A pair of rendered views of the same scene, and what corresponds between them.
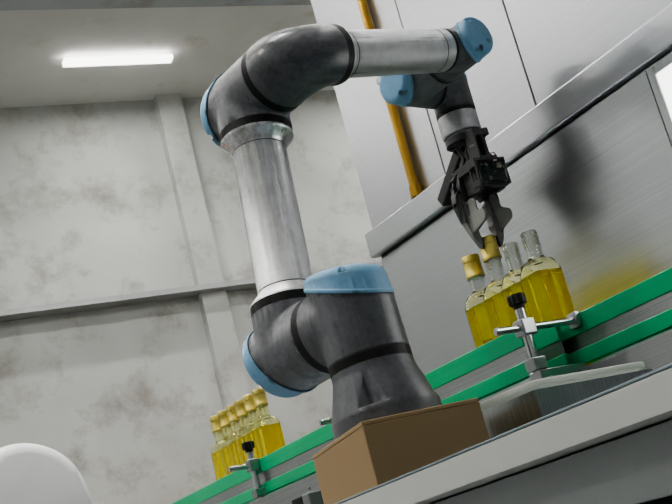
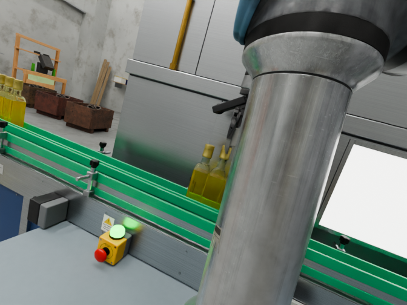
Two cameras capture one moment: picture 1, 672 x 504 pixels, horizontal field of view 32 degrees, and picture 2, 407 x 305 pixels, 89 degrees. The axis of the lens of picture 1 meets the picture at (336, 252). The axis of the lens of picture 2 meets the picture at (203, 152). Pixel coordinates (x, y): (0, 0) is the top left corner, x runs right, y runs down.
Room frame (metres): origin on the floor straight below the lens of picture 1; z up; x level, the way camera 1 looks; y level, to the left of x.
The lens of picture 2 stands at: (1.64, 0.27, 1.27)
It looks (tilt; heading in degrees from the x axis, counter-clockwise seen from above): 11 degrees down; 317
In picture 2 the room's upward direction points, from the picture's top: 17 degrees clockwise
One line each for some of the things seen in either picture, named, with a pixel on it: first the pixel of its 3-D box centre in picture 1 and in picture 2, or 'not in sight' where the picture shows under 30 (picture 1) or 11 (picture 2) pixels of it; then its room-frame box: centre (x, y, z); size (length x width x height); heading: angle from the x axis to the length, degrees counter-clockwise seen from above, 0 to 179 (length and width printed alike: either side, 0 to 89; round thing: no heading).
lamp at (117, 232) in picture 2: not in sight; (117, 231); (2.19, 0.01, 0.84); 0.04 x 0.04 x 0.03
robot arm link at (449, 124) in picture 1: (461, 128); (253, 86); (2.09, -0.28, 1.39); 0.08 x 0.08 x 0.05
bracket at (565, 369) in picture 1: (564, 388); not in sight; (1.87, -0.29, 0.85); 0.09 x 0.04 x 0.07; 122
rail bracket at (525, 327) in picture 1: (538, 330); not in sight; (1.86, -0.28, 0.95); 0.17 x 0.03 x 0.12; 122
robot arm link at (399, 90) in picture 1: (417, 81); not in sight; (2.01, -0.22, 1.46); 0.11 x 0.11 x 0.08; 44
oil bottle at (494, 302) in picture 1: (515, 336); (211, 196); (2.10, -0.27, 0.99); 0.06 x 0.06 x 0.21; 33
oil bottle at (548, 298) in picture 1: (554, 316); not in sight; (2.01, -0.33, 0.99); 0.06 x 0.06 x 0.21; 32
